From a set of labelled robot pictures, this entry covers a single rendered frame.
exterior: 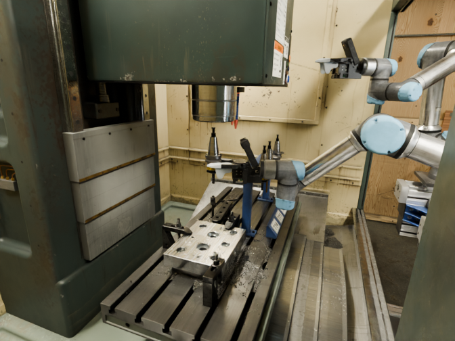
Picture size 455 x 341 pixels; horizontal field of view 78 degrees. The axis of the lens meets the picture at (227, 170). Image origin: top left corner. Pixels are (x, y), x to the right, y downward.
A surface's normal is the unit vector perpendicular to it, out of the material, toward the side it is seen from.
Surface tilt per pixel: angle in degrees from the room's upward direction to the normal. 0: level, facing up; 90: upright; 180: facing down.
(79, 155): 90
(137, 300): 0
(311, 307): 7
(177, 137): 90
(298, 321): 8
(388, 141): 88
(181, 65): 90
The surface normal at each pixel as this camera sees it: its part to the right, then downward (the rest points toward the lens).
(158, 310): 0.02, -0.96
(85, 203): 0.95, 0.11
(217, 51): -0.34, 0.26
